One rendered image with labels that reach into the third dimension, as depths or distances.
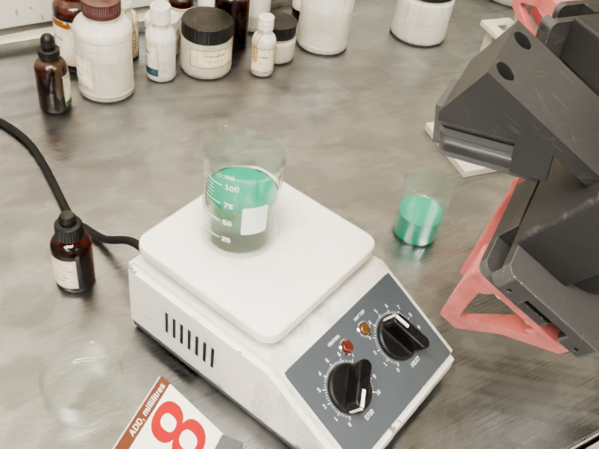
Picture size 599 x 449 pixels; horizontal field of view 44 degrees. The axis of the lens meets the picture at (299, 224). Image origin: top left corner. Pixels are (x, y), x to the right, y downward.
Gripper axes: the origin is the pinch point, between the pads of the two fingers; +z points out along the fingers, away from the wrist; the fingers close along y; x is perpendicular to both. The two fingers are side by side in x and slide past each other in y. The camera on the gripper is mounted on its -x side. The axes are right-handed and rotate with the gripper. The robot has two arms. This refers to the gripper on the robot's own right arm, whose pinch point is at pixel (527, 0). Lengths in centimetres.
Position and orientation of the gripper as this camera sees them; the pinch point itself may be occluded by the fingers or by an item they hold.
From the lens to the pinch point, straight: 70.4
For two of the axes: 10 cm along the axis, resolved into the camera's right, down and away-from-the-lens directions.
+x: -1.0, 7.3, 6.8
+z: -3.6, -6.6, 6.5
